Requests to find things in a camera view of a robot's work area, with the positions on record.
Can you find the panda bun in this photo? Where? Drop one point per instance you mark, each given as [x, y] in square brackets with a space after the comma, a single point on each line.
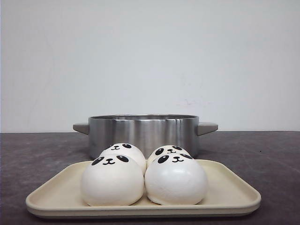
[112, 180]
[176, 179]
[163, 150]
[127, 149]

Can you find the stainless steel steamer pot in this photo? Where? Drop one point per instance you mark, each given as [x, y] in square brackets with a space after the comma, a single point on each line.
[146, 132]

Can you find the cream rectangular plastic tray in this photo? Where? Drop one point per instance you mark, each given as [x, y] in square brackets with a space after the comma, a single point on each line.
[228, 196]

